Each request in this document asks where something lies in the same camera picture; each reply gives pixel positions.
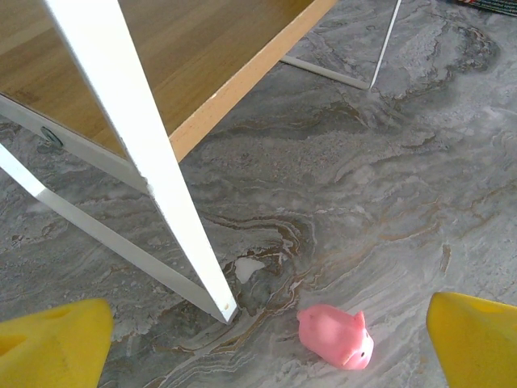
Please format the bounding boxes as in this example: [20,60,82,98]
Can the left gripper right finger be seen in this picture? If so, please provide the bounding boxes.
[427,291,517,388]

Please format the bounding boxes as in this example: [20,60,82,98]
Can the wooden shelf with white frame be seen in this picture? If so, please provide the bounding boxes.
[0,0,403,325]

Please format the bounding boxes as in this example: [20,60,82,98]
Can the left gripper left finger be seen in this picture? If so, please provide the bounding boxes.
[0,297,115,388]

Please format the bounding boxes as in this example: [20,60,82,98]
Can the pink plastic pig toy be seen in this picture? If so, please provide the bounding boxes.
[296,303,376,371]

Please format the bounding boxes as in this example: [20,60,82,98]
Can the dark striped packet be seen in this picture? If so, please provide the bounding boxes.
[450,0,517,17]

